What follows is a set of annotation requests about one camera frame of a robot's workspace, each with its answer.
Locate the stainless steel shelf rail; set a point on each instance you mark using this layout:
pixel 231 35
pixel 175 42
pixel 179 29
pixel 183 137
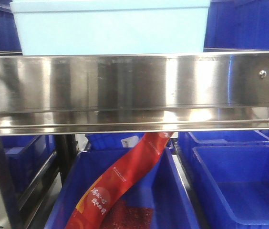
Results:
pixel 133 93

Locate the dark blue bin rear right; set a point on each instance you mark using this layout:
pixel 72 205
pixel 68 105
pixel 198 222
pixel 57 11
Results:
pixel 188 140

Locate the dark blue bin lower right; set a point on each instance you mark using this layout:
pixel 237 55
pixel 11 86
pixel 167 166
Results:
pixel 232 184

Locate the dark blue bin lower middle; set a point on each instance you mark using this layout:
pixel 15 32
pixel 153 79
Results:
pixel 161 190

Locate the dark blue bin rear middle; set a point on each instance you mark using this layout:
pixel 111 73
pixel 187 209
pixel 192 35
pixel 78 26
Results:
pixel 113 140

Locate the red snack package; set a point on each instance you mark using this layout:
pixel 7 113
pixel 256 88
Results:
pixel 107 189

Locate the dark blue bin upper right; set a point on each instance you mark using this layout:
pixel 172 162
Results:
pixel 238 24

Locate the dark blue bin lower left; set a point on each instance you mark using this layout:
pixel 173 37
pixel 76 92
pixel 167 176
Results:
pixel 26 154

